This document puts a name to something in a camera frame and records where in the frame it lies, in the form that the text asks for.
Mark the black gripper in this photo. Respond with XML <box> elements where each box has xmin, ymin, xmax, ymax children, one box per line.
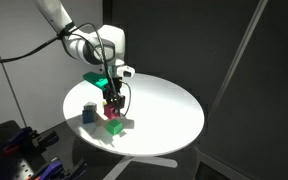
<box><xmin>102</xmin><ymin>76</ymin><xmax>127</xmax><ymax>117</ymax></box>

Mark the pink block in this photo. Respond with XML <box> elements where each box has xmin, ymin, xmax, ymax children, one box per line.
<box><xmin>103</xmin><ymin>102</ymin><xmax>120</xmax><ymax>121</ymax></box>

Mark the grey block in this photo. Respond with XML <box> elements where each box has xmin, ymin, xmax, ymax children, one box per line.
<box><xmin>83</xmin><ymin>101</ymin><xmax>98</xmax><ymax>113</ymax></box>

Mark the green block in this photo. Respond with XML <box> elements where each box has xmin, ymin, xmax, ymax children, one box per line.
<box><xmin>105</xmin><ymin>118</ymin><xmax>124</xmax><ymax>136</ymax></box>

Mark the blue block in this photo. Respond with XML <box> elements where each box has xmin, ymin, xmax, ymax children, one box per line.
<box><xmin>81</xmin><ymin>108</ymin><xmax>97</xmax><ymax>125</ymax></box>

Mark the white table base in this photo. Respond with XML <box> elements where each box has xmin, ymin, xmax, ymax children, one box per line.
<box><xmin>102</xmin><ymin>154</ymin><xmax>179</xmax><ymax>180</ymax></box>

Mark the purple spring clamp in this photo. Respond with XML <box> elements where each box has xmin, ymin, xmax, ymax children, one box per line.
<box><xmin>27</xmin><ymin>157</ymin><xmax>89</xmax><ymax>180</ymax></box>
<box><xmin>2</xmin><ymin>126</ymin><xmax>60</xmax><ymax>155</ymax></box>

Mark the thin black camera cable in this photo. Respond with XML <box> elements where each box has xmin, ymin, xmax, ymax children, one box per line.
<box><xmin>121</xmin><ymin>81</ymin><xmax>132</xmax><ymax>118</ymax></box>

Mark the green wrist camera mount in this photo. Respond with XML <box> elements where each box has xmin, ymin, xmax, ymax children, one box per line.
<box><xmin>82</xmin><ymin>71</ymin><xmax>111</xmax><ymax>91</ymax></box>

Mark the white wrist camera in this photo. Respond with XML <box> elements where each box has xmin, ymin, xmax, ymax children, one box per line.
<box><xmin>115</xmin><ymin>65</ymin><xmax>136</xmax><ymax>80</ymax></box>

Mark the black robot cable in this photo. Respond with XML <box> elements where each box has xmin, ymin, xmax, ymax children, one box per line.
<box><xmin>0</xmin><ymin>22</ymin><xmax>122</xmax><ymax>101</ymax></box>

